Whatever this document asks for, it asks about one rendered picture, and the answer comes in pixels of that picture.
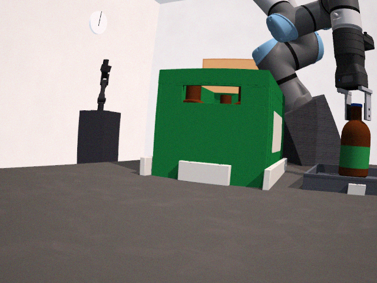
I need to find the green crate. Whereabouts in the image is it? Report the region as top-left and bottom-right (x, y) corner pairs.
(151, 68), (285, 188)

